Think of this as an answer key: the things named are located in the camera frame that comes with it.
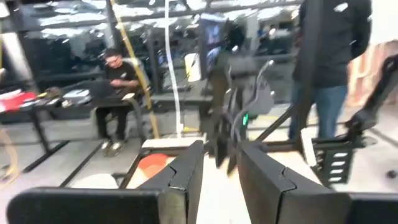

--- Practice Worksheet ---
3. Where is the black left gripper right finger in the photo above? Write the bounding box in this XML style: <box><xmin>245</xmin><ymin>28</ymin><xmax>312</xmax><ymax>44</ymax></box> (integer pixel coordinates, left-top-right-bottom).
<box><xmin>237</xmin><ymin>145</ymin><xmax>351</xmax><ymax>224</ymax></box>

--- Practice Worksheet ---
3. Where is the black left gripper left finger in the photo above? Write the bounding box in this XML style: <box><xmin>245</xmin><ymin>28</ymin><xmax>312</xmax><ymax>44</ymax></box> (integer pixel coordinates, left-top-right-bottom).
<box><xmin>136</xmin><ymin>140</ymin><xmax>205</xmax><ymax>224</ymax></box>

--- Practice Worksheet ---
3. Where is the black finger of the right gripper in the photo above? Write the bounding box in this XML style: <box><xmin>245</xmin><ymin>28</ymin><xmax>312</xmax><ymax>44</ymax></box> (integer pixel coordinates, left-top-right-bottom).
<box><xmin>215</xmin><ymin>136</ymin><xmax>229</xmax><ymax>168</ymax></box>
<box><xmin>226</xmin><ymin>146</ymin><xmax>241</xmax><ymax>177</ymax></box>

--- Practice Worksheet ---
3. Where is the black jointed stand arm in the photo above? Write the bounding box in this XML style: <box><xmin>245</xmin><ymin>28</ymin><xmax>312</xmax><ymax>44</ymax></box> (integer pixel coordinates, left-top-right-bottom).
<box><xmin>344</xmin><ymin>54</ymin><xmax>398</xmax><ymax>148</ymax></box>

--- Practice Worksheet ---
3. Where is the orange bowl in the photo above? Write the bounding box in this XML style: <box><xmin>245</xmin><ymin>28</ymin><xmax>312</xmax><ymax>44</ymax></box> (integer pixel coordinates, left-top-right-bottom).
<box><xmin>137</xmin><ymin>152</ymin><xmax>171</xmax><ymax>180</ymax></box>

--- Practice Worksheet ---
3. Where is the white flat board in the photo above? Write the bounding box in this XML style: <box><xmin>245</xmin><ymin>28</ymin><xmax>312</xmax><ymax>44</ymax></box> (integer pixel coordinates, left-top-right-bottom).
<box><xmin>141</xmin><ymin>136</ymin><xmax>206</xmax><ymax>149</ymax></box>

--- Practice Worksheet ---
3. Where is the white paper sheet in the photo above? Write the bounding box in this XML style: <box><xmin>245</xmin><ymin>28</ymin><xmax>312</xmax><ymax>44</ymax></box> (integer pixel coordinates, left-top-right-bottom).
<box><xmin>184</xmin><ymin>52</ymin><xmax>202</xmax><ymax>83</ymax></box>

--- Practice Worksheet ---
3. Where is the white bowl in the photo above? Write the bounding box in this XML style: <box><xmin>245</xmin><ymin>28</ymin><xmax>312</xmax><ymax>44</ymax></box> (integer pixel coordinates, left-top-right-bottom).
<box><xmin>70</xmin><ymin>173</ymin><xmax>119</xmax><ymax>190</ymax></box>

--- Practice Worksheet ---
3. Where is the dark computer monitor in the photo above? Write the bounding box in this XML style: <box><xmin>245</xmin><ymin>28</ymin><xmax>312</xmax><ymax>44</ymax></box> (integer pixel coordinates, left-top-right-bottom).
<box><xmin>200</xmin><ymin>17</ymin><xmax>226</xmax><ymax>52</ymax></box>

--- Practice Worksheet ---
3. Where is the seated person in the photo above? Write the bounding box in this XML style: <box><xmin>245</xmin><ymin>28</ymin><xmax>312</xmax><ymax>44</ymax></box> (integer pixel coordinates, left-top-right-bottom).
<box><xmin>95</xmin><ymin>47</ymin><xmax>147</xmax><ymax>157</ymax></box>

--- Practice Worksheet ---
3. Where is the standing person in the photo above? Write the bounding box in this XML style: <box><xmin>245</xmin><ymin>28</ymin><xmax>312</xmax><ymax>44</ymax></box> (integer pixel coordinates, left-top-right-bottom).
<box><xmin>287</xmin><ymin>0</ymin><xmax>373</xmax><ymax>141</ymax></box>

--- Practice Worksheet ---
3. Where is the black laptop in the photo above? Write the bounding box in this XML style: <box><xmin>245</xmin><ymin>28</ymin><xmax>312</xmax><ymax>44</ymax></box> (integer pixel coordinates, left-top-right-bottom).
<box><xmin>88</xmin><ymin>78</ymin><xmax>117</xmax><ymax>98</ymax></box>

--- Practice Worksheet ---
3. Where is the black desk with metal legs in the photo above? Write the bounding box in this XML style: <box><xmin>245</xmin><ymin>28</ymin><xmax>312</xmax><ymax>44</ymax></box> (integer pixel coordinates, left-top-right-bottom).
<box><xmin>0</xmin><ymin>80</ymin><xmax>137</xmax><ymax>174</ymax></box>

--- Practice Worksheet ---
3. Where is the light wooden panel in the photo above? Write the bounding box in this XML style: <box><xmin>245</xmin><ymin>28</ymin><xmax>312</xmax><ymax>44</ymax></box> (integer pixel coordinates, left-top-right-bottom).
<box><xmin>346</xmin><ymin>39</ymin><xmax>398</xmax><ymax>108</ymax></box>

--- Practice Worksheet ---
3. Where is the red flat item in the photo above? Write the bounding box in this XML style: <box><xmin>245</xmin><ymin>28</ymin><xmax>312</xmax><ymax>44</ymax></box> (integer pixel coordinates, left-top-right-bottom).
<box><xmin>0</xmin><ymin>91</ymin><xmax>37</xmax><ymax>113</ymax></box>

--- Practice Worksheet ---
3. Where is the black diagonal frame brace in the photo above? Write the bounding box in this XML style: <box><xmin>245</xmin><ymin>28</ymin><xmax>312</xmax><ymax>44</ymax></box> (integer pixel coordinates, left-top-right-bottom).
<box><xmin>254</xmin><ymin>105</ymin><xmax>297</xmax><ymax>144</ymax></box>

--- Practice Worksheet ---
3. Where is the white hanging cable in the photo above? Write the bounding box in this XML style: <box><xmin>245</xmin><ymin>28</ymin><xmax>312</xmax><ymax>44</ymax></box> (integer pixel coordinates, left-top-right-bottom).
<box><xmin>163</xmin><ymin>0</ymin><xmax>185</xmax><ymax>139</ymax></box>

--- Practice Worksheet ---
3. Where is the black rig frame post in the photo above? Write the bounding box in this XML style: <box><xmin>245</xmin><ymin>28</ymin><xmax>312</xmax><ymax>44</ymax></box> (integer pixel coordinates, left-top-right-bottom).
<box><xmin>295</xmin><ymin>0</ymin><xmax>325</xmax><ymax>152</ymax></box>

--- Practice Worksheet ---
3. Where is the yellow strap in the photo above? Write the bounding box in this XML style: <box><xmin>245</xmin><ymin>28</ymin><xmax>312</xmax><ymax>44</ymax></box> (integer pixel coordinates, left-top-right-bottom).
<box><xmin>109</xmin><ymin>0</ymin><xmax>160</xmax><ymax>139</ymax></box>

